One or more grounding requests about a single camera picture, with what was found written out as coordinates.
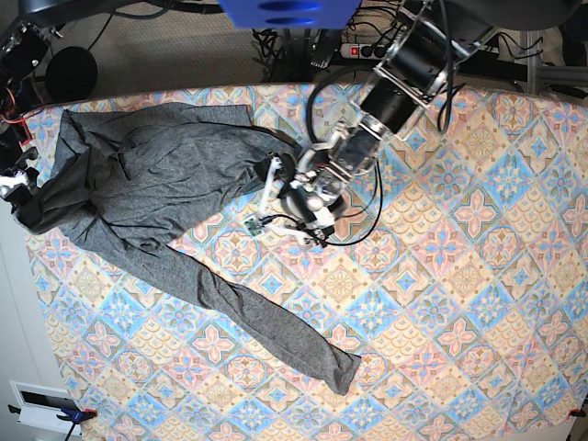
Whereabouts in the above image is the grey t-shirt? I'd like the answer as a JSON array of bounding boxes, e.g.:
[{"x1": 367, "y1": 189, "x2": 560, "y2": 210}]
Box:
[{"x1": 16, "y1": 103, "x2": 361, "y2": 395}]

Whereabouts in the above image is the patterned colourful tablecloth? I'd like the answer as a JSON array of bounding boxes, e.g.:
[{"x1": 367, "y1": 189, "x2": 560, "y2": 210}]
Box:
[{"x1": 26, "y1": 89, "x2": 587, "y2": 440}]

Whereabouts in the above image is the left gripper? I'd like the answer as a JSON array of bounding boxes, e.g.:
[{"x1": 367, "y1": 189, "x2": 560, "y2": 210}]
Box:
[{"x1": 243, "y1": 154, "x2": 347, "y2": 247}]

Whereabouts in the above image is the black round stool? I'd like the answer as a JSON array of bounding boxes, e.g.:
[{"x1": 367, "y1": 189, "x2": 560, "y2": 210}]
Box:
[{"x1": 45, "y1": 46, "x2": 98, "y2": 103}]

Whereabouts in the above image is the orange blue corner clamp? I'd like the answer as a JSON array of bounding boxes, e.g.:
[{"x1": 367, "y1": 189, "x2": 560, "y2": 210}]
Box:
[{"x1": 7, "y1": 402, "x2": 97, "y2": 441}]

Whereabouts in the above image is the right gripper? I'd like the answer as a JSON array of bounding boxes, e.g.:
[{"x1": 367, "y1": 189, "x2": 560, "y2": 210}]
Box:
[{"x1": 1, "y1": 166, "x2": 41, "y2": 217}]

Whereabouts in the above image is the black power strip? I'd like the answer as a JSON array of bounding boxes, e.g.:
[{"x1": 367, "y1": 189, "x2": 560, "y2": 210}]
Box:
[{"x1": 339, "y1": 43, "x2": 390, "y2": 61}]

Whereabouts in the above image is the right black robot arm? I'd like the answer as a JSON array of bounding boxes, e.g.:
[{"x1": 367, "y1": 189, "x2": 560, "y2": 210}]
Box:
[{"x1": 1, "y1": 18, "x2": 49, "y2": 224}]

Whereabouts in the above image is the white wall outlet box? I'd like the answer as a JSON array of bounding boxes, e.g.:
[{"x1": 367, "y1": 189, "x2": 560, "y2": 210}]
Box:
[{"x1": 9, "y1": 380, "x2": 77, "y2": 435}]

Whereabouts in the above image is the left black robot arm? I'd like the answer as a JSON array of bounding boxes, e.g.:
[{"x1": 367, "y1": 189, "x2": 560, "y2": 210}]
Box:
[{"x1": 244, "y1": 1, "x2": 493, "y2": 245}]

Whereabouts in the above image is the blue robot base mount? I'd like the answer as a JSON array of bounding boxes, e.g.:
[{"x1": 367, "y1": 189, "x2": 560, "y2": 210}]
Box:
[{"x1": 218, "y1": 0, "x2": 361, "y2": 29}]

